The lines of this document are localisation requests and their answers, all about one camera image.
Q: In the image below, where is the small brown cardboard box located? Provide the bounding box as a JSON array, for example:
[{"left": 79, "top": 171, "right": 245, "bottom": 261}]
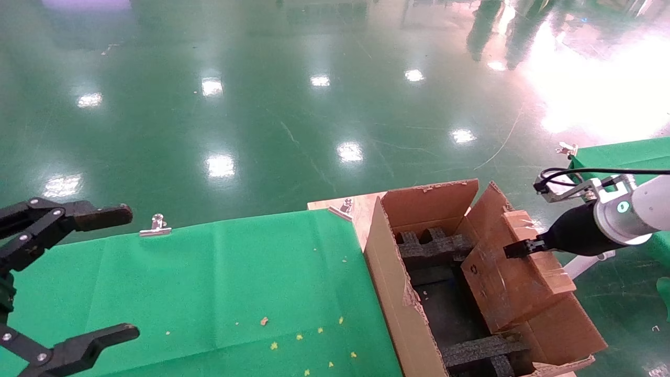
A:
[{"left": 460, "top": 209, "right": 577, "bottom": 333}]

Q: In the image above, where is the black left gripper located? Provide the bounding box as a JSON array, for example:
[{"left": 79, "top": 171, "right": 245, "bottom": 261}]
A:
[{"left": 0, "top": 197, "right": 141, "bottom": 377}]

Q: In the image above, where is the light wooden board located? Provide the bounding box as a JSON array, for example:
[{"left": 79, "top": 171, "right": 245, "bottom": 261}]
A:
[{"left": 307, "top": 191, "right": 388, "bottom": 252}]

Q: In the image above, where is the white metal table leg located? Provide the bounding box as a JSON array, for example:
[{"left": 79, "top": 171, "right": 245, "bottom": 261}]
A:
[{"left": 563, "top": 250, "right": 618, "bottom": 281}]

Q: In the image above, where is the large open cardboard carton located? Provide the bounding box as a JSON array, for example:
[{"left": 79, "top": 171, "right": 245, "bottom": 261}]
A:
[{"left": 364, "top": 178, "right": 608, "bottom": 377}]

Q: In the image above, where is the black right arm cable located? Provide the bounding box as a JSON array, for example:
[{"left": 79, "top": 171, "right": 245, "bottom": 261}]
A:
[{"left": 539, "top": 167, "right": 670, "bottom": 190}]

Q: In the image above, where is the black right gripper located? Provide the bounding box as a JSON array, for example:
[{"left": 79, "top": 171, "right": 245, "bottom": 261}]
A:
[{"left": 504, "top": 203, "right": 623, "bottom": 260}]

